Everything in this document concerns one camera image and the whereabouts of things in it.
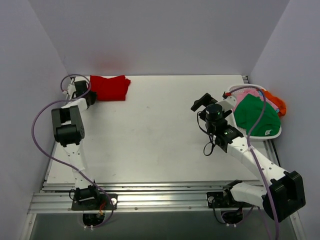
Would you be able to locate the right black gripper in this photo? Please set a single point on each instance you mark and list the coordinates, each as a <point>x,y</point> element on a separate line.
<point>202,102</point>

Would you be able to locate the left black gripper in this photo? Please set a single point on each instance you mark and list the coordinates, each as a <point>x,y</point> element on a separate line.
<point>91,97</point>

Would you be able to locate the red t-shirt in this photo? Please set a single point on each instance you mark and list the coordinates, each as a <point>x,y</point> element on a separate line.
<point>110,89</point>

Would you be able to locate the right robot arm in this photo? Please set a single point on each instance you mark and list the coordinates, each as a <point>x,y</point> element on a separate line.
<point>281,194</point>

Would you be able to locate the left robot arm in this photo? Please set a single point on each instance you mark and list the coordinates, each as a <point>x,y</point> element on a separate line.
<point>69,132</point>

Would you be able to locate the pink t-shirt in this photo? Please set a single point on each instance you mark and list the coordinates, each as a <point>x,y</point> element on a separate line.
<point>249,91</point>

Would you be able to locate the green t-shirt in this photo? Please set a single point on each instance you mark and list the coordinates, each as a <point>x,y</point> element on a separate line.
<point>249,110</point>

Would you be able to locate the white laundry basket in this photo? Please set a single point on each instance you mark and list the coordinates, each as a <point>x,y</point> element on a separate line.
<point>240,88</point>

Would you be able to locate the light blue t-shirt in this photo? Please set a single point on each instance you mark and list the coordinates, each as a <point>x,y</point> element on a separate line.
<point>269,99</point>

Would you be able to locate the orange t-shirt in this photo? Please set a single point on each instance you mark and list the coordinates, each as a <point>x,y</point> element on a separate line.
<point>278,102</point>

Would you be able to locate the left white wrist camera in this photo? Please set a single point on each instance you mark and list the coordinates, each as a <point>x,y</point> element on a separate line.
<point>70,88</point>

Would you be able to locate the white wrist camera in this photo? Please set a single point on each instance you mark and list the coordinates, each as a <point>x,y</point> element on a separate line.
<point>229,101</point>
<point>70,88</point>

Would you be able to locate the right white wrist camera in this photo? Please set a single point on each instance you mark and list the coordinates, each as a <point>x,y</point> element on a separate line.
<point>229,101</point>

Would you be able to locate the aluminium rail frame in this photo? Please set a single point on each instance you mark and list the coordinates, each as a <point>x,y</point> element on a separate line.
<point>148,149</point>

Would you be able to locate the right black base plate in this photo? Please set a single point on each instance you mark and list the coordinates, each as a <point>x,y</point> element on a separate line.
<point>216,199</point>

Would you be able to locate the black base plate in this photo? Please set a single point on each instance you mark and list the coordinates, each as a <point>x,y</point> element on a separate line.
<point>96,203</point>
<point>216,199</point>

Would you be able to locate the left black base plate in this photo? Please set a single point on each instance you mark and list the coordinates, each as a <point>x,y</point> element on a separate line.
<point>96,203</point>

